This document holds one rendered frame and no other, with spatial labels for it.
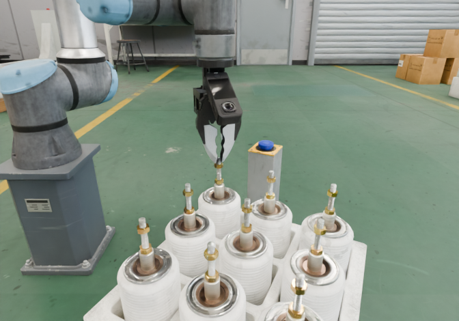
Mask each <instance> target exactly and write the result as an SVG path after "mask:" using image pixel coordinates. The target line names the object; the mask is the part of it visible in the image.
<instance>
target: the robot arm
mask: <svg viewBox="0 0 459 321"><path fill-rule="evenodd" d="M52 1H53V8H54V12H55V18H56V23H57V29H58V34H59V40H60V44H61V49H60V51H59V52H58V53H57V54H56V58H57V64H56V63H55V62H54V61H53V60H52V59H36V60H32V61H31V60H30V61H22V62H18V63H15V64H10V65H7V66H4V67H2V68H1V69H0V92H1V93H2V96H3V100H4V103H5V107H6V109H7V112H8V117H9V119H10V123H11V126H12V130H13V142H12V154H11V157H12V162H13V165H14V166H15V167H16V168H18V169H24V170H39V169H48V168H52V167H58V166H60V165H64V164H66V163H69V162H71V161H74V160H75V159H77V158H78V157H80V155H81V154H82V149H81V144H80V142H79V141H78V139H77V137H76V136H75V134H74V133H73V131H72V129H71V127H70V126H69V124H68V118H67V115H66V111H72V110H75V109H80V108H84V107H89V106H92V105H99V104H102V103H104V102H107V101H109V100H110V99H112V98H113V97H114V95H115V93H116V91H117V87H118V77H117V72H116V70H114V69H113V68H114V67H113V65H112V64H111V63H110V62H108V61H107V60H106V58H105V54H104V53H103V52H102V51H101V50H99V48H98V43H97V38H96V29H95V24H94V23H105V24H108V25H122V24H125V25H158V26H161V27H164V26H169V25H194V28H195V34H196V35H195V40H193V41H192V45H193V46H196V47H195V52H196V56H197V57H198V59H197V66H198V67H202V85H201V87H194V88H193V102H194V112H195V113H196V114H197V117H196V119H195V125H196V128H197V131H198V133H199V136H200V137H201V140H202V143H203V145H204V147H205V149H206V152H207V154H208V155H209V157H210V159H211V160H212V161H213V162H214V163H217V159H218V156H217V152H216V150H217V145H216V143H215V139H216V137H217V129H216V128H215V127H214V126H213V125H211V124H213V123H214V122H215V121H216V122H217V124H218V125H220V126H221V139H222V142H221V146H222V149H221V153H220V158H221V163H222V162H223V161H224V160H225V159H226V158H227V156H228V154H229V153H230V151H231V149H232V147H233V144H234V142H235V140H236V138H237V136H238V132H239V130H240V127H241V117H242V113H243V112H242V109H241V106H240V103H239V101H238V99H237V96H236V94H235V91H234V88H233V87H232V84H231V81H230V78H229V77H228V74H227V73H226V72H225V68H229V67H232V66H234V59H232V58H233V57H234V56H235V39H236V35H235V2H236V0H52ZM198 34H201V35H198ZM195 104H196V107H195ZM209 120H210V122H209ZM210 123H211V124H210Z"/></svg>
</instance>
